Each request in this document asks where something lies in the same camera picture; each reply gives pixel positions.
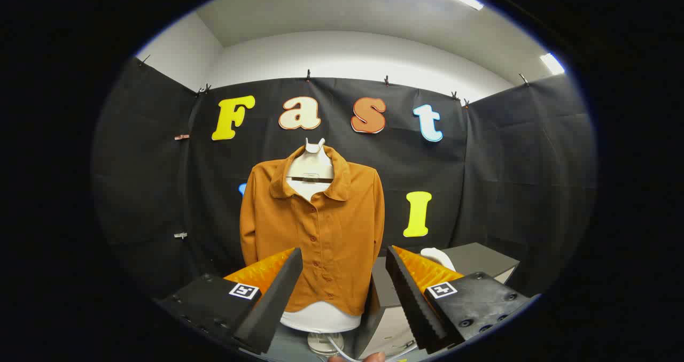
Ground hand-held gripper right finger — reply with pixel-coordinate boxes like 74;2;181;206
385;245;531;355

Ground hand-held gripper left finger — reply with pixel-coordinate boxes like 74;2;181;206
155;247;304;355

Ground white garment steamer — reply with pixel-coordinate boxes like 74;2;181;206
421;247;456;273

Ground orange button-up shirt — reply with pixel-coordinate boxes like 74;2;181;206
239;144;385;317

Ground grey cabinet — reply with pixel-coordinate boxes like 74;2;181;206
354;242;520;360

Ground white mannequin torso stand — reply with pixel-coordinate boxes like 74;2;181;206
279;137;363;356

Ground black backdrop cloth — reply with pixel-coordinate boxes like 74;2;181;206
91;57;597;320

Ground row of black cloth clips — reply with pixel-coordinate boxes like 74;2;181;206
140;55;531;109

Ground short ceiling light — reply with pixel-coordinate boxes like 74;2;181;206
540;53;565;75

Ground white steamer cable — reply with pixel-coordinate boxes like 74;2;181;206
327;335;417;362

